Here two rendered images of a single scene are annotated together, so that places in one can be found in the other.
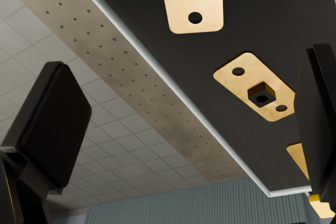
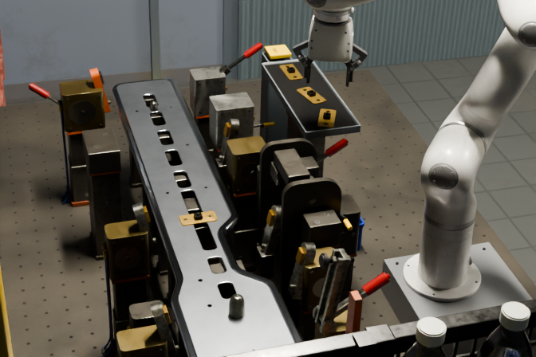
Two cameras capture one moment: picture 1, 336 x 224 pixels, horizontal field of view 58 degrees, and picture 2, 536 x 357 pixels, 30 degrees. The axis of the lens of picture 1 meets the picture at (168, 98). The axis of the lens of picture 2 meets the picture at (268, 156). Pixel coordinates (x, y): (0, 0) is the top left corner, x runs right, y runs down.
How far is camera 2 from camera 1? 223 cm
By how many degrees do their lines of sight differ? 20
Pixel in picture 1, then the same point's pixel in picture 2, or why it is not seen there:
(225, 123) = (325, 88)
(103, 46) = not seen: hidden behind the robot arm
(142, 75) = (407, 174)
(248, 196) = not seen: hidden behind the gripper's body
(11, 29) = not seen: outside the picture
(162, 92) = (392, 158)
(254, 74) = (313, 99)
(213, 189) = (384, 56)
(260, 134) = (313, 83)
